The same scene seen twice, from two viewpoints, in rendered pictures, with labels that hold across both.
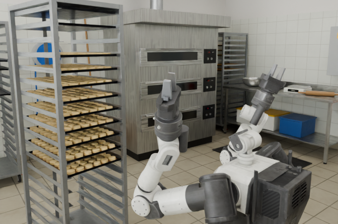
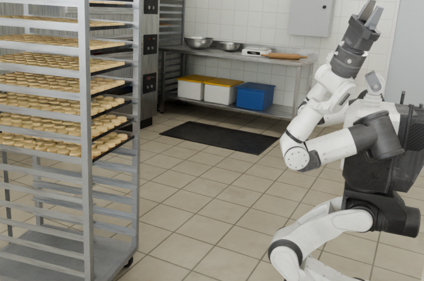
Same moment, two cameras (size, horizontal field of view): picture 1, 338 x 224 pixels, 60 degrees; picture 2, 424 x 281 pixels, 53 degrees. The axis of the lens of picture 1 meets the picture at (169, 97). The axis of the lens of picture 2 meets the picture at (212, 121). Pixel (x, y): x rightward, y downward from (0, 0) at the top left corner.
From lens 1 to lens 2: 0.94 m
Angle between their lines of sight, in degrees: 28
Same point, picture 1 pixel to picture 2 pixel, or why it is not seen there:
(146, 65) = (74, 12)
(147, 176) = (308, 123)
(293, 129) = (254, 100)
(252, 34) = not seen: outside the picture
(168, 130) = (359, 64)
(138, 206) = (295, 158)
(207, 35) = not seen: outside the picture
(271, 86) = not seen: hidden behind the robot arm
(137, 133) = not seen: hidden behind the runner
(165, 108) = (375, 37)
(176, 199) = (341, 143)
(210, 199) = (385, 134)
